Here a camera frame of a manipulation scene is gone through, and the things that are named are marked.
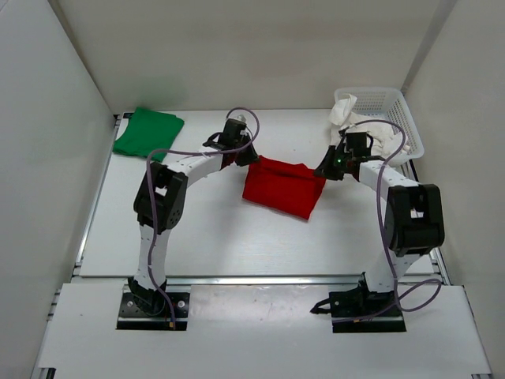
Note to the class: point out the white plastic basket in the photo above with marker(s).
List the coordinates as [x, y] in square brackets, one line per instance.
[388, 105]

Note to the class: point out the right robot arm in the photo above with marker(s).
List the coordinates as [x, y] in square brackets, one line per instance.
[410, 219]

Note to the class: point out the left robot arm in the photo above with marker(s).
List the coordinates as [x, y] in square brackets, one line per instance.
[160, 202]

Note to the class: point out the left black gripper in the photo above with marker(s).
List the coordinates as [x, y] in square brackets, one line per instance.
[251, 157]

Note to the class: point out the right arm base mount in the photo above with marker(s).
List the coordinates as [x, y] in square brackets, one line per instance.
[359, 310]

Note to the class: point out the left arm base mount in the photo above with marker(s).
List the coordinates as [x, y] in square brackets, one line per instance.
[147, 310]

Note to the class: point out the red t shirt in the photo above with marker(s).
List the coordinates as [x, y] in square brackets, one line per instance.
[289, 188]

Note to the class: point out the white t shirt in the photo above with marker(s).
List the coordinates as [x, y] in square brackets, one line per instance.
[343, 119]

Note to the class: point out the green t shirt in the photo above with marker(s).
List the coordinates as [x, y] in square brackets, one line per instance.
[147, 131]

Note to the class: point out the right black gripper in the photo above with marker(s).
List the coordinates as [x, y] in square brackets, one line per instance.
[327, 170]

